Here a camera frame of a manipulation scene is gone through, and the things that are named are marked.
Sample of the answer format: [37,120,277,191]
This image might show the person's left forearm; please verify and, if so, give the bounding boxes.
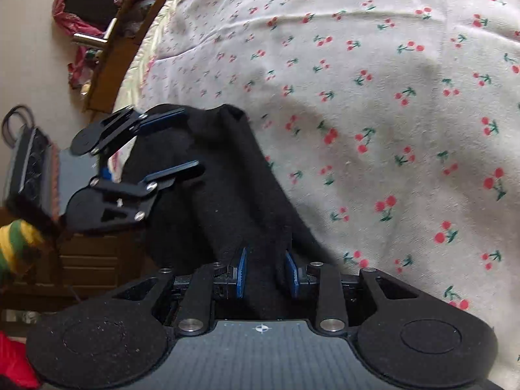
[0,219,45,289]

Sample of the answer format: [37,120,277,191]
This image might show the metal handle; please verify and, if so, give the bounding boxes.
[73,32,110,46]

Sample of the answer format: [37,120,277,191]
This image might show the black cable loop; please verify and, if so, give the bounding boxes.
[2,106,34,147]

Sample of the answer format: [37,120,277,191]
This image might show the wooden drawer cabinet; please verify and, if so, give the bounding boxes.
[0,207,157,307]

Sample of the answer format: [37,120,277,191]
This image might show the cherry print bed sheet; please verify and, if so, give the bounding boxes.
[108,0,520,390]

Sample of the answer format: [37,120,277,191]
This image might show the pink patterned cloth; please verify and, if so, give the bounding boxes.
[52,0,143,88]

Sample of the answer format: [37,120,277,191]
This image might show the red cloth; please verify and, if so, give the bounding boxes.
[0,330,40,390]

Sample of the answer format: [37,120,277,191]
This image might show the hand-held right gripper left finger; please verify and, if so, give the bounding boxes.
[111,247,249,336]

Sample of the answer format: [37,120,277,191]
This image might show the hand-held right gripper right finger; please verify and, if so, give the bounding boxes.
[283,250,423,334]

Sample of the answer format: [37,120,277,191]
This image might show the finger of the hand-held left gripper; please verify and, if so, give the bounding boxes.
[91,160,204,223]
[93,106,188,155]

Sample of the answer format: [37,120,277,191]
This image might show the black pants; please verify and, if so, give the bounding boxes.
[122,103,338,321]

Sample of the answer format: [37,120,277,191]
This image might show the wooden bedside desk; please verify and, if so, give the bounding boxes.
[81,0,188,114]

